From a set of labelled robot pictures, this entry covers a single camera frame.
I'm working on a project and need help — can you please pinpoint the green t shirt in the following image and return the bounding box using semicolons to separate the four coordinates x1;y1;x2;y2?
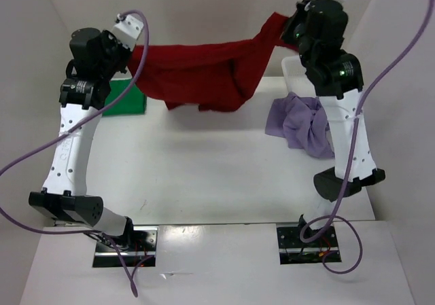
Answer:
103;78;147;117

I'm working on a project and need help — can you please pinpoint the lavender t shirt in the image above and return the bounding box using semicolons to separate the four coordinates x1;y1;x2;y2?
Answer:
265;92;334;159

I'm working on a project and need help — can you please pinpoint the red t shirt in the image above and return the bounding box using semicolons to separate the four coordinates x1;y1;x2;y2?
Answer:
136;13;297;112

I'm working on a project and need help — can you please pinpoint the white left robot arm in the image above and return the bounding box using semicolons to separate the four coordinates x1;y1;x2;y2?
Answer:
29;28;141;251

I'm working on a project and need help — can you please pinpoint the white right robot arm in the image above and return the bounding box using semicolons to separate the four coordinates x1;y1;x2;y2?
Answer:
281;0;385;246

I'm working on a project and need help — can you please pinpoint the white plastic bin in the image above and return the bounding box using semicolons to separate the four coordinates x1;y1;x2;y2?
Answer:
281;56;316;97

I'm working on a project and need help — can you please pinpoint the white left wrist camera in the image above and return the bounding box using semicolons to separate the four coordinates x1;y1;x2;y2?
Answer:
111;14;144;51

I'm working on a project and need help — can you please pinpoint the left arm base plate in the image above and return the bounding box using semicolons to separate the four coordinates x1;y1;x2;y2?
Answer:
92;226;158;268

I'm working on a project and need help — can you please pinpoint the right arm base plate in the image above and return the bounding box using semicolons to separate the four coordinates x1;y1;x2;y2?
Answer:
276;223;341;265

